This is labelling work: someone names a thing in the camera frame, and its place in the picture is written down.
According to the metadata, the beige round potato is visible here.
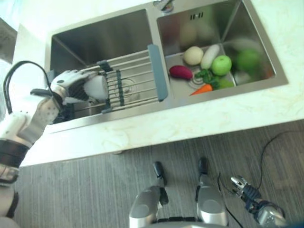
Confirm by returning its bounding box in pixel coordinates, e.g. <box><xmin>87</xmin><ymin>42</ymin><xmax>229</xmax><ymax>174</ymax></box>
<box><xmin>182</xmin><ymin>46</ymin><xmax>204</xmax><ymax>66</ymax></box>

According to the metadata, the metal sink drying rack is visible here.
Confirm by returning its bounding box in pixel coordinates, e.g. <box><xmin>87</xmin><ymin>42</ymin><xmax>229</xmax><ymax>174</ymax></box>
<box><xmin>46</xmin><ymin>44</ymin><xmax>170</xmax><ymax>123</ymax></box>

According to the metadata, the orange carrot with greens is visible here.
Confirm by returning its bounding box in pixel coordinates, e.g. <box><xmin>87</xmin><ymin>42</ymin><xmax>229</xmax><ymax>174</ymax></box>
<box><xmin>190</xmin><ymin>69</ymin><xmax>213</xmax><ymax>96</ymax></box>

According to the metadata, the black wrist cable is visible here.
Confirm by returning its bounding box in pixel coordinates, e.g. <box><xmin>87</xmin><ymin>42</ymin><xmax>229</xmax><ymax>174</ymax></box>
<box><xmin>3</xmin><ymin>60</ymin><xmax>63</xmax><ymax>114</ymax></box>

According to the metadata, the right silver robot leg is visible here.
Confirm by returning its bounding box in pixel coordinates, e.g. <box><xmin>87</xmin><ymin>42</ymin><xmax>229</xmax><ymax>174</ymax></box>
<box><xmin>195</xmin><ymin>157</ymin><xmax>229</xmax><ymax>227</ymax></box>

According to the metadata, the purple sweet potato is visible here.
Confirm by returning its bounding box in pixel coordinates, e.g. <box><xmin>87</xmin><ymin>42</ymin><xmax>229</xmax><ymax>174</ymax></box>
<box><xmin>169</xmin><ymin>65</ymin><xmax>194</xmax><ymax>80</ymax></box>

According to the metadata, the round sink drain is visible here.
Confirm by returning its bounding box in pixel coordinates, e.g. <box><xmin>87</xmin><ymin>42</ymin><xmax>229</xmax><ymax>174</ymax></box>
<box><xmin>115</xmin><ymin>78</ymin><xmax>139</xmax><ymax>96</ymax></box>

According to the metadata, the thin black floor cable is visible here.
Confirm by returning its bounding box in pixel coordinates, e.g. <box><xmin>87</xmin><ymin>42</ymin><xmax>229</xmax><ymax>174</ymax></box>
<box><xmin>217</xmin><ymin>130</ymin><xmax>304</xmax><ymax>228</ymax></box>

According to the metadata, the white ceramic cup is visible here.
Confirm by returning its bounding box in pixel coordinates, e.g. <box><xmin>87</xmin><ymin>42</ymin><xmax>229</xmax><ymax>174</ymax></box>
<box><xmin>83</xmin><ymin>75</ymin><xmax>109</xmax><ymax>101</ymax></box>

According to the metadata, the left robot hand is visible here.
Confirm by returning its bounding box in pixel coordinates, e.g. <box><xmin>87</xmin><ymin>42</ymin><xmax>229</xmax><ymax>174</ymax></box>
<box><xmin>50</xmin><ymin>69</ymin><xmax>99</xmax><ymax>104</ymax></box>

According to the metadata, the green leafy vegetable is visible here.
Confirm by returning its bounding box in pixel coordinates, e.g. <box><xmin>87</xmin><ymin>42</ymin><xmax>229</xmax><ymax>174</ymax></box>
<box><xmin>211</xmin><ymin>76</ymin><xmax>235</xmax><ymax>90</ymax></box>

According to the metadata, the stainless steel double sink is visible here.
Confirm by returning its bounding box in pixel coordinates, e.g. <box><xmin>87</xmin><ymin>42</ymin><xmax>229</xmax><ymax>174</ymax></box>
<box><xmin>48</xmin><ymin>0</ymin><xmax>289</xmax><ymax>124</ymax></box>

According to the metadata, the white radish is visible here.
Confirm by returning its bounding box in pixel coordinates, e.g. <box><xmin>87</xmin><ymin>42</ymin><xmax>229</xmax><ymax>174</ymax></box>
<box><xmin>200</xmin><ymin>44</ymin><xmax>221</xmax><ymax>70</ymax></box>

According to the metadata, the green apple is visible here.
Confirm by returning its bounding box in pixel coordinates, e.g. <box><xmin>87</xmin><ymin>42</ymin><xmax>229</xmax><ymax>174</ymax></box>
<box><xmin>211</xmin><ymin>55</ymin><xmax>232</xmax><ymax>76</ymax></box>

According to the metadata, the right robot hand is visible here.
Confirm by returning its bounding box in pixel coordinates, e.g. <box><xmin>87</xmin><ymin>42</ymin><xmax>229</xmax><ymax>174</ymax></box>
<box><xmin>230</xmin><ymin>175</ymin><xmax>261</xmax><ymax>209</ymax></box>

